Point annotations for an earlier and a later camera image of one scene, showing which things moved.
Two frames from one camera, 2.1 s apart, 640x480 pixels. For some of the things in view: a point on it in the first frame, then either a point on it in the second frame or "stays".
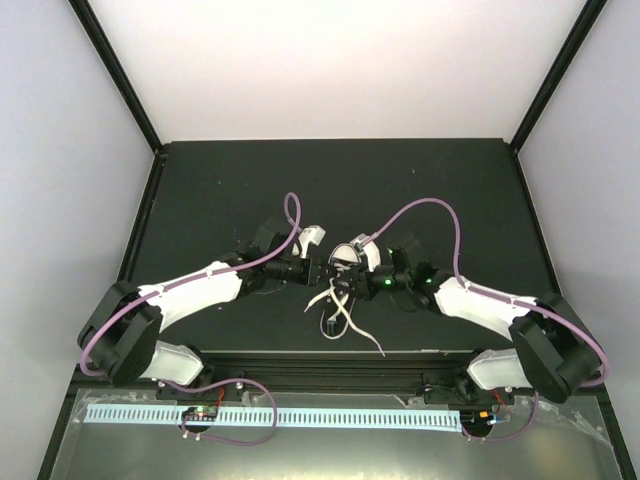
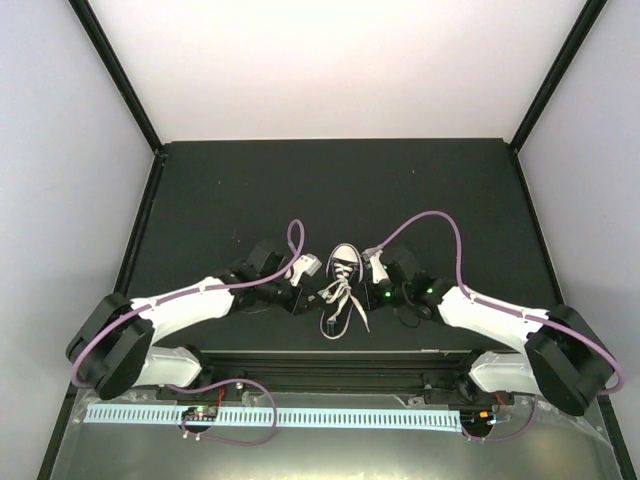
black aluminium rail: [374, 373] stays
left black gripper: [310, 276] → [300, 304]
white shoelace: [341, 309] → [339, 291]
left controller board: [200, 413] stays
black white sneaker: [344, 273] stays
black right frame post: [586, 21] stays
